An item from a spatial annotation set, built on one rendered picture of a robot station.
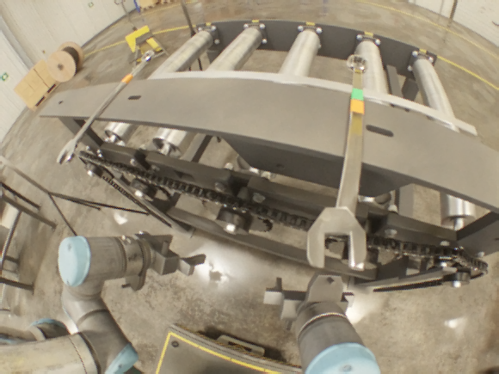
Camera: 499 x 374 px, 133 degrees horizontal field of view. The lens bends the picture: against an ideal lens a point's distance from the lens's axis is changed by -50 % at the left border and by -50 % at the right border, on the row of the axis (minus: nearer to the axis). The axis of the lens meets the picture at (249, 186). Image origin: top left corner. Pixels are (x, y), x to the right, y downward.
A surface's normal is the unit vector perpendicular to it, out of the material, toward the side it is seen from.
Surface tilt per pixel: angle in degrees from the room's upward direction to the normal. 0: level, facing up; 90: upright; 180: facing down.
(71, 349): 69
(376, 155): 0
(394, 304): 0
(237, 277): 0
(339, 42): 90
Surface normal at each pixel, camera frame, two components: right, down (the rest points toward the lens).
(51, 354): 0.55, -0.84
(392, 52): -0.35, 0.85
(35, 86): 0.90, 0.31
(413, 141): -0.14, -0.47
